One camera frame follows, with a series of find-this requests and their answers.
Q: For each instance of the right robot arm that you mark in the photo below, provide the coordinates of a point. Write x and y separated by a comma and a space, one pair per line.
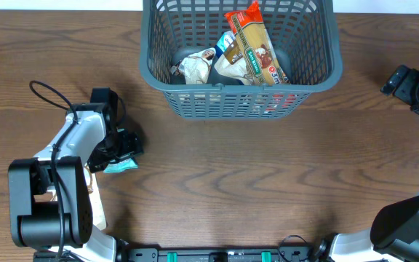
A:
394, 234

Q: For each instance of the orange spaghetti packet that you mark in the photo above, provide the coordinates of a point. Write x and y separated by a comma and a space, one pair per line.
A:
253, 41

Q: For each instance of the beige snack pouch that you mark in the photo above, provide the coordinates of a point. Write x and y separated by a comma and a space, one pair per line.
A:
99, 219
233, 65
196, 67

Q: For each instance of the blue tissue multipack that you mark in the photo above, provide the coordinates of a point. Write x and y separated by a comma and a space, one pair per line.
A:
225, 41

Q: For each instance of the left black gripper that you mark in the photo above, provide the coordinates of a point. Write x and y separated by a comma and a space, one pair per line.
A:
133, 144

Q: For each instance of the grey plastic basket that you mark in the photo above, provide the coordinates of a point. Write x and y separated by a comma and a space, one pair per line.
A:
305, 39

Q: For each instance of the teal wipes packet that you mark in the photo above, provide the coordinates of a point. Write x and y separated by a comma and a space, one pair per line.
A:
124, 165

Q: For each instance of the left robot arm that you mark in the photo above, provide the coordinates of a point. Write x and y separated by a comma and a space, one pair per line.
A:
49, 204

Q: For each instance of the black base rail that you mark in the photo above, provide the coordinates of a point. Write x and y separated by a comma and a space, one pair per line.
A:
284, 253

